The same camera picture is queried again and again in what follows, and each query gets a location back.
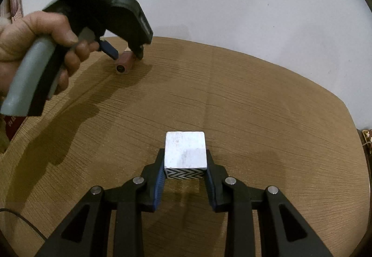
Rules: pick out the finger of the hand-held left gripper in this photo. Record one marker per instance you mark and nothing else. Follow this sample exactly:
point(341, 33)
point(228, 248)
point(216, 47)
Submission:
point(109, 49)
point(138, 52)

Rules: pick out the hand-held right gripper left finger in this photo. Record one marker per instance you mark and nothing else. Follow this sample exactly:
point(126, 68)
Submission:
point(159, 190)

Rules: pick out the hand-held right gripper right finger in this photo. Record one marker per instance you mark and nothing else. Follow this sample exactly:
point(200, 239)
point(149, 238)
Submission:
point(209, 190)

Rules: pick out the small mauve box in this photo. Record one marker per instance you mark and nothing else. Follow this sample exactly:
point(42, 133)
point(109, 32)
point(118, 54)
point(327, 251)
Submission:
point(125, 63)

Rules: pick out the white block zigzag sides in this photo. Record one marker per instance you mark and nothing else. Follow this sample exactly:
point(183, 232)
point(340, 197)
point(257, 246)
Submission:
point(186, 149)

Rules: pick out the person's left hand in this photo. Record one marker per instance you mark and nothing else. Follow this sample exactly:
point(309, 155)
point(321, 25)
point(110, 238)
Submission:
point(43, 25)

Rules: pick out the dark floral cloth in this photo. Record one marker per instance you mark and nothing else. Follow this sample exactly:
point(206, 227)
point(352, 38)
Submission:
point(366, 134)

